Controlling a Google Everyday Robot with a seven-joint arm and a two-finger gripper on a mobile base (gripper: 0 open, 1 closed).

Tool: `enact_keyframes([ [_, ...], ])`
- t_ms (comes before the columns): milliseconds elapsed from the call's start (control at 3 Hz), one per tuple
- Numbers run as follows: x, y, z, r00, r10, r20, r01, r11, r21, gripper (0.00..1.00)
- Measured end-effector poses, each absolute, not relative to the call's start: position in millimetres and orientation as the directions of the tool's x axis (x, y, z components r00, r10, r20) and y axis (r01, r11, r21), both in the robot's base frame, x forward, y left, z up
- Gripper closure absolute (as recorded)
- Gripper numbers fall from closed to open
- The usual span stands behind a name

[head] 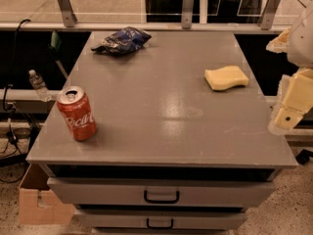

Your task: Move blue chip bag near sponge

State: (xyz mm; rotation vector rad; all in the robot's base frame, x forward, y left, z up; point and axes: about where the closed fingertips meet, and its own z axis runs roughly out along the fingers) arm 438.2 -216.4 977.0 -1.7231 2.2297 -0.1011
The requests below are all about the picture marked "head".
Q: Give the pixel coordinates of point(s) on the blue chip bag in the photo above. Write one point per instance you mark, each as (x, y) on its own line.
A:
(122, 42)

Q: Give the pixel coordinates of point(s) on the brown cardboard box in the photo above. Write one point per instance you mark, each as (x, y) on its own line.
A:
(38, 204)

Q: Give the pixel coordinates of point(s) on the middle metal bracket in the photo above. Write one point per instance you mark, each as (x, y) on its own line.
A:
(187, 13)

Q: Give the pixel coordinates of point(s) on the yellow sponge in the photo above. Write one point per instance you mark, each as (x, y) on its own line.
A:
(225, 78)

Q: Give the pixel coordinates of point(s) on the grey drawer cabinet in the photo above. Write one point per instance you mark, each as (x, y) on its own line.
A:
(158, 118)

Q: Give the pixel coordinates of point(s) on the left metal bracket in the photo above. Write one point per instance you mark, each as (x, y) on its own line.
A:
(68, 15)

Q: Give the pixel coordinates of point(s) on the grey drawer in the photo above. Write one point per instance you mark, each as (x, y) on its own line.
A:
(148, 192)
(168, 220)

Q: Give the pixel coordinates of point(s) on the metal bracket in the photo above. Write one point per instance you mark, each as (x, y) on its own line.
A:
(268, 14)
(68, 15)
(187, 13)

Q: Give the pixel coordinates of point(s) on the clear plastic water bottle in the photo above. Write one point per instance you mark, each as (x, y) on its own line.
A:
(40, 87)

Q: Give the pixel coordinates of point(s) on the red Coca-Cola can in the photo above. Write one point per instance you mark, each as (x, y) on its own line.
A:
(73, 104)

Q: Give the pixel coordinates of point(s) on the upper grey drawer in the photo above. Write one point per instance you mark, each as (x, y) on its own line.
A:
(148, 192)

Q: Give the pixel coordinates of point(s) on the right metal bracket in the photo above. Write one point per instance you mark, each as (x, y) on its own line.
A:
(268, 14)

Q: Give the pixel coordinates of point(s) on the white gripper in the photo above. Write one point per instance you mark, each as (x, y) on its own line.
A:
(301, 41)

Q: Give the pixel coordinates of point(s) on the lower grey drawer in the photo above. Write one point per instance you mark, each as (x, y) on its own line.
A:
(168, 220)

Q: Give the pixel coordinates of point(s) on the green handled tool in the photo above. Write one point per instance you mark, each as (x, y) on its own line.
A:
(54, 49)

